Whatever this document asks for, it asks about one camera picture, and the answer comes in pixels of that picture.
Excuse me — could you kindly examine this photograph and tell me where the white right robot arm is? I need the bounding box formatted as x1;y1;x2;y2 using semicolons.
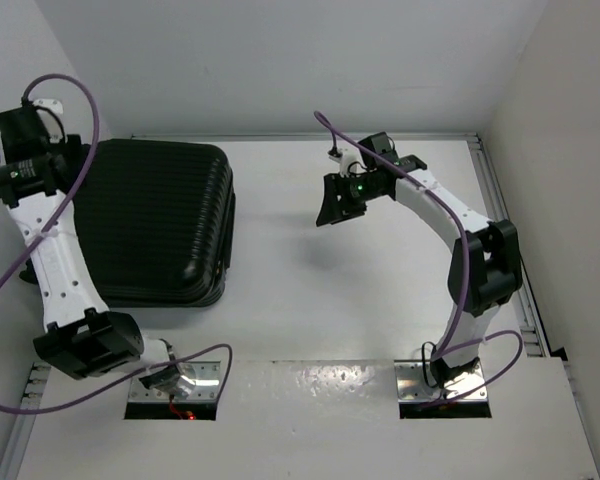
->
316;169;522;386

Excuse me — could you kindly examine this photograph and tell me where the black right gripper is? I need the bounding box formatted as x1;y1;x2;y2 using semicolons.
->
318;171;385;226

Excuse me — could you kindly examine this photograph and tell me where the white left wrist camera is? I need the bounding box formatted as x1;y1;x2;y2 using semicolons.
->
32;98;66;144

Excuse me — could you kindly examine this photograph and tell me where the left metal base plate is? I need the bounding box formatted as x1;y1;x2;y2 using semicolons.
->
128;361;221;404

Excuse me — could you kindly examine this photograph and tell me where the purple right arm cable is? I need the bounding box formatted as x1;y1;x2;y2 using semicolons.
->
313;110;525;409

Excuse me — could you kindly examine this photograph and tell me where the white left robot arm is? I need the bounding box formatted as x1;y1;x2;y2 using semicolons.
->
0;104;197;400

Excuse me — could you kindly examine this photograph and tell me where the metal base plate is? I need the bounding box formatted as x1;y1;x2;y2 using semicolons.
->
128;361;221;404
394;360;488;406

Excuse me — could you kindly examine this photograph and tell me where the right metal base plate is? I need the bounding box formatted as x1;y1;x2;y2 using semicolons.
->
394;360;488;406

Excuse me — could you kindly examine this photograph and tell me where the black suitcase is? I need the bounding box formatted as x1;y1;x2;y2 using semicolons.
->
73;139;236;308

